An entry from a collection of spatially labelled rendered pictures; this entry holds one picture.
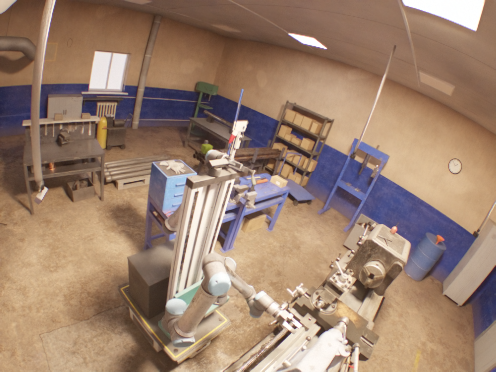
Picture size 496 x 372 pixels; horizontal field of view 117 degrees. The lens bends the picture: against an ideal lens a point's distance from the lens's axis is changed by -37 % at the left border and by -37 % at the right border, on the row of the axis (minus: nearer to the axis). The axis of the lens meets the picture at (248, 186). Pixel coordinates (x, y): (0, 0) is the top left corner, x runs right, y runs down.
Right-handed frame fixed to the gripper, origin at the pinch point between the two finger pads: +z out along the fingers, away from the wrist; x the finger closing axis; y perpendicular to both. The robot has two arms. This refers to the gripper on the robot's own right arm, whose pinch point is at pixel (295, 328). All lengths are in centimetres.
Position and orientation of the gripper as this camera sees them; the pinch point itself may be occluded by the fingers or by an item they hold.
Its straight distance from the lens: 162.1
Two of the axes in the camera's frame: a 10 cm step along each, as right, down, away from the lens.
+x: 0.6, -7.6, -6.4
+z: 6.9, 5.0, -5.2
